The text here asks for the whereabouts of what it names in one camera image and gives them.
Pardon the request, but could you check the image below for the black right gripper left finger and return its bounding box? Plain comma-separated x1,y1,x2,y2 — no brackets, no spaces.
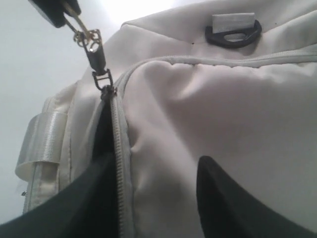
0,158,119,238

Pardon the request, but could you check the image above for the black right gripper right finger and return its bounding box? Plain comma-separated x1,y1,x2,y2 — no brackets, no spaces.
197,156,317,238

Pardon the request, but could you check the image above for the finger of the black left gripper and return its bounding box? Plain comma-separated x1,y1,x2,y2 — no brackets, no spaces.
28,0,67,28
61,0,81,15

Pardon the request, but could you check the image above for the gold zipper pull charm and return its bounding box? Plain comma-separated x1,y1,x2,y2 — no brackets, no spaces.
65,16,102,52

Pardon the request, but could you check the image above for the cream fabric duffel bag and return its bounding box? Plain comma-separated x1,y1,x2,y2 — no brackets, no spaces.
16,0,317,238

